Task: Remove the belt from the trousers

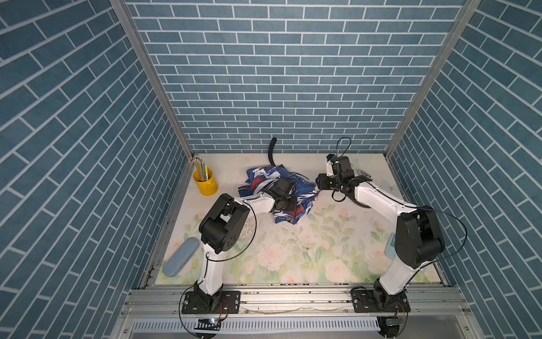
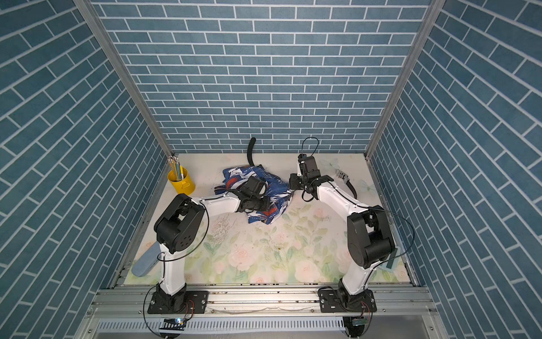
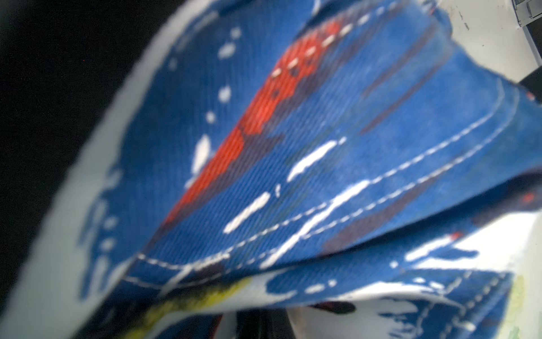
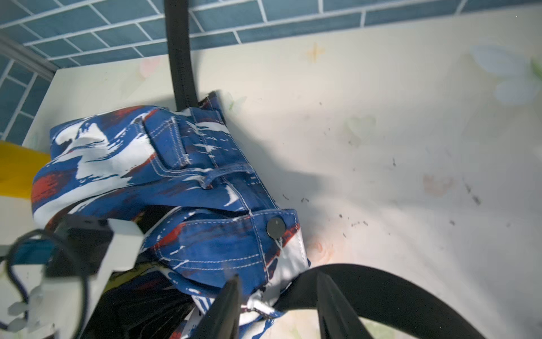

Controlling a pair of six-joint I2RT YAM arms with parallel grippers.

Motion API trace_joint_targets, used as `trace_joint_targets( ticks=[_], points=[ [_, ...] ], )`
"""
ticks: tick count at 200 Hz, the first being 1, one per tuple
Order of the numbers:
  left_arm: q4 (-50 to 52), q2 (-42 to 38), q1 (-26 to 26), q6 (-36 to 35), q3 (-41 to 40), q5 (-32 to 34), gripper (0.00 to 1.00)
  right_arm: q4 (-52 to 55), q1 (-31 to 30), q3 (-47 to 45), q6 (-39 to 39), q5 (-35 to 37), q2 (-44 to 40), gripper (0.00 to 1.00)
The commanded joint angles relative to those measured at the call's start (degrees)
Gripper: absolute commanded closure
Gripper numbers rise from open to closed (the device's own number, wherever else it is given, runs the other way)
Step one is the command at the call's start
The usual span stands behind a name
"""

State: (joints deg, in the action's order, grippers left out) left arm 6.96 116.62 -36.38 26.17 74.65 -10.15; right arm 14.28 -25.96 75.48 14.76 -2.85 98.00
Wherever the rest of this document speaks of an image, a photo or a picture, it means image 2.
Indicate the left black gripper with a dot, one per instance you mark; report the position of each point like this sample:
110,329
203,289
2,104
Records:
265,205

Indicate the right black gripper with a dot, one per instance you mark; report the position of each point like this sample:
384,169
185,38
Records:
293,179

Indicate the blue patterned trousers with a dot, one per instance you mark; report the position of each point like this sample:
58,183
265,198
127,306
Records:
276,190

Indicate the black leather belt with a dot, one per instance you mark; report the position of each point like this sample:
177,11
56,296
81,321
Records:
339,174

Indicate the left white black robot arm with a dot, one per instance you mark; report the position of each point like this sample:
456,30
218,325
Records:
177,228

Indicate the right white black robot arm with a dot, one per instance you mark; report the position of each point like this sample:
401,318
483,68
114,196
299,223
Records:
369,237

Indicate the floral table mat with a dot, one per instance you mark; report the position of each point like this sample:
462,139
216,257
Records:
307,244

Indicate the yellow pen cup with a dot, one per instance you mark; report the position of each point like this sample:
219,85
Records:
183,184

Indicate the pens in cup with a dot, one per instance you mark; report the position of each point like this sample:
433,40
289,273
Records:
176,167

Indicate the light green calculator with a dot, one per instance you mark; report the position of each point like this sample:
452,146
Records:
391,264

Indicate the blue grey glasses case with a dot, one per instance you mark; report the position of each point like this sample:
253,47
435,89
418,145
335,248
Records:
147,262

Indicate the right small circuit board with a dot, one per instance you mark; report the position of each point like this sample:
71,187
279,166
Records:
359,321

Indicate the small circuit board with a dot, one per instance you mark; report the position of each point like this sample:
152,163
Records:
174,324
359,321

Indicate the left small circuit board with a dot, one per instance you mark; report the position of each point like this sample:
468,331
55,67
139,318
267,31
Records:
174,324

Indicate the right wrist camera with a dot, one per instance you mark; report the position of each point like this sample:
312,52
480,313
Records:
306,164

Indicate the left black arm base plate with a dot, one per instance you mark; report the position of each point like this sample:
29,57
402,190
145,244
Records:
183,302

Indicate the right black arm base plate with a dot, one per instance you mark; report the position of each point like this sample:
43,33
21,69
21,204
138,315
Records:
339,300

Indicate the aluminium mounting rail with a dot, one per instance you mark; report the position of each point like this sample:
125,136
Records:
259,300

